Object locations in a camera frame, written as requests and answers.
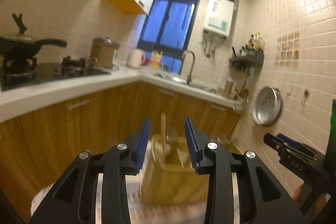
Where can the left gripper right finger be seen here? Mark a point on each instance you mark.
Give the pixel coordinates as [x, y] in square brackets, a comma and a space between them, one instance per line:
[241, 189]

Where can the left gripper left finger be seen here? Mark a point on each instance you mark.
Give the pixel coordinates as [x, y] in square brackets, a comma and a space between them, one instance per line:
[95, 185]

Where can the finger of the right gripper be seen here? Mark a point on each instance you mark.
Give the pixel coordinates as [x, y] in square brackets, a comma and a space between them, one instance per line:
[288, 140]

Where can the wooden chopstick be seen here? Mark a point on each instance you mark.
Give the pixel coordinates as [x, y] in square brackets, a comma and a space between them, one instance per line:
[163, 136]

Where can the clear plastic spoon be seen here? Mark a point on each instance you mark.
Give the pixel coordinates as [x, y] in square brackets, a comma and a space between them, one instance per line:
[172, 139]

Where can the person's right hand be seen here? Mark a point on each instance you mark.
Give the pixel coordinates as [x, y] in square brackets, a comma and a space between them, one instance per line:
[306, 199]

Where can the steel steamer tray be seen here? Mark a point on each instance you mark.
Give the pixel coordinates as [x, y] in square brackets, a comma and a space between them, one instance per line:
[267, 107]

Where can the beige plastic utensil basket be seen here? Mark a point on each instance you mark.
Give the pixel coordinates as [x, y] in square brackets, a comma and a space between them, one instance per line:
[169, 178]

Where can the striped woven table mat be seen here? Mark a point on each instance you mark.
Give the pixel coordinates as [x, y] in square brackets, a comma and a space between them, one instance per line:
[144, 213]

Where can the steel sink faucet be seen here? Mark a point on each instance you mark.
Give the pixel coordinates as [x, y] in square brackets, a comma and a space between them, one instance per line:
[188, 64]

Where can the steel sink basin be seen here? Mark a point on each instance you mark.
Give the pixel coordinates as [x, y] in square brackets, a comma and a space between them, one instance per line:
[177, 80]

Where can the yellow detergent bottle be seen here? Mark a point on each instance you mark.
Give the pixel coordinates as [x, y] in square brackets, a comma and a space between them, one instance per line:
[155, 59]

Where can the white electric kettle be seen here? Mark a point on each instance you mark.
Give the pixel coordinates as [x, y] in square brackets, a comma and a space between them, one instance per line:
[136, 58]

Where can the dark blue window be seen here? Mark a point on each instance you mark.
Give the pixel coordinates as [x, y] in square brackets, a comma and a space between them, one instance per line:
[167, 29]

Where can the white water heater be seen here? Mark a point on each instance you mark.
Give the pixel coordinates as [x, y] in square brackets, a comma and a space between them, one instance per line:
[219, 16]

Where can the black gas stove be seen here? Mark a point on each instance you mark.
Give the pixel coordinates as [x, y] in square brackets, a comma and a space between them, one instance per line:
[17, 74]

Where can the brown rice cooker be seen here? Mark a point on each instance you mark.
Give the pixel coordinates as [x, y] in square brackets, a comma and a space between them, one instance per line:
[103, 53]

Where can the black wok with lid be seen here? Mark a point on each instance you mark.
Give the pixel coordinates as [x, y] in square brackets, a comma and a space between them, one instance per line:
[21, 47]

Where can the black spice wall shelf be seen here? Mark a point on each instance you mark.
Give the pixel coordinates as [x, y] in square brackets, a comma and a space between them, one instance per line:
[249, 54]

